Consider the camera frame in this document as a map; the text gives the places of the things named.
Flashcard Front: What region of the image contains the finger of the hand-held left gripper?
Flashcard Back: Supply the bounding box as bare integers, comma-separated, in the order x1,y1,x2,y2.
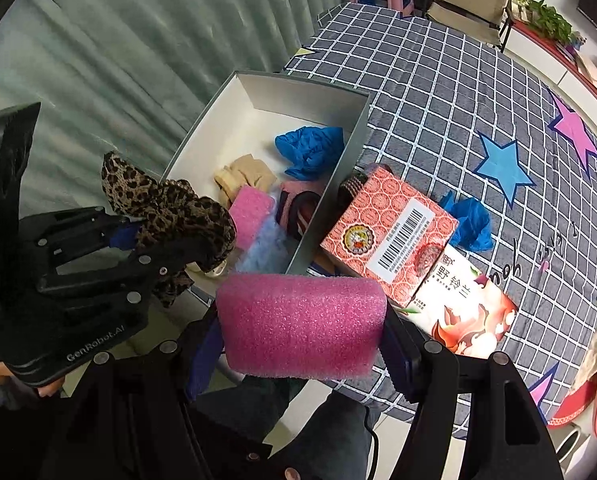
36,232,229,322
21,206,146,272

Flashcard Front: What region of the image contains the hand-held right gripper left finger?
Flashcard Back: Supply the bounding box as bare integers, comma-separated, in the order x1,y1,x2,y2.
53,310,299,480

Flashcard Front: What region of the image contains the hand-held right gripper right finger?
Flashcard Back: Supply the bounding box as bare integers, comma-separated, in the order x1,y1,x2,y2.
377,310,564,480

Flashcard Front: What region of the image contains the leopard print cloth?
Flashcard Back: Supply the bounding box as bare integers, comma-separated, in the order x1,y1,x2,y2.
101,151,238,309

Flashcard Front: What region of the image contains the small pink foam sponge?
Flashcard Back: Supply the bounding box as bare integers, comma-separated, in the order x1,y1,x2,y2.
228,186,278,251

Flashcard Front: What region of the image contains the large pink foam sponge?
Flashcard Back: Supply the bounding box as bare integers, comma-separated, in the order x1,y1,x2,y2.
215,272,388,380

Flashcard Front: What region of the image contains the beige sock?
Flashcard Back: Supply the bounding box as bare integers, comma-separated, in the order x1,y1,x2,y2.
213,156,278,208

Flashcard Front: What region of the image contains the striped sock with navy cuff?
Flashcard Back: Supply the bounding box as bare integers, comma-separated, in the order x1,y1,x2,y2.
276,180,324,241

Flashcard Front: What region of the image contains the white cardboard box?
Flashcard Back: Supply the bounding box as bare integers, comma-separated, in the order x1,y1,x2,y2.
159,71,372,311

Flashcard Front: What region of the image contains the person's left hand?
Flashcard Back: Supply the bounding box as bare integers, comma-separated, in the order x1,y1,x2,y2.
33,376,66,400

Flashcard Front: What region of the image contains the white floral carton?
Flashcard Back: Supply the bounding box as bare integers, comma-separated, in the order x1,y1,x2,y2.
393,245,519,358

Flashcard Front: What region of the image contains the light blue fuzzy cloth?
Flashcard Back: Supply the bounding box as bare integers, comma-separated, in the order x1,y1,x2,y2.
236,222,304,276

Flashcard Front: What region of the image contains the red patterned carton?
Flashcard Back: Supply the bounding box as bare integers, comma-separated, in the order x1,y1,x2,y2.
320,164,459,308

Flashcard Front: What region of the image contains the blue plastic shoe cover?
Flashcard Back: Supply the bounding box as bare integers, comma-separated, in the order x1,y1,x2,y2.
437,191,493,252

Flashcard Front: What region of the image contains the grey grid blanket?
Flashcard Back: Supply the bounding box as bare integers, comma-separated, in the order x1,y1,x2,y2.
283,2,597,426

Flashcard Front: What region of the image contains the red shelf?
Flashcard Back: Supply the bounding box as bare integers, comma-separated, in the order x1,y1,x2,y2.
509,20,597,121

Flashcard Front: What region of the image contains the potted green plant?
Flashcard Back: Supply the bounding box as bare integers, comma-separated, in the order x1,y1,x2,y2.
511,0,574,43

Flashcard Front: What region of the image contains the black cable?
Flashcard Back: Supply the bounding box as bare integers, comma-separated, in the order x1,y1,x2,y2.
363,405,380,480

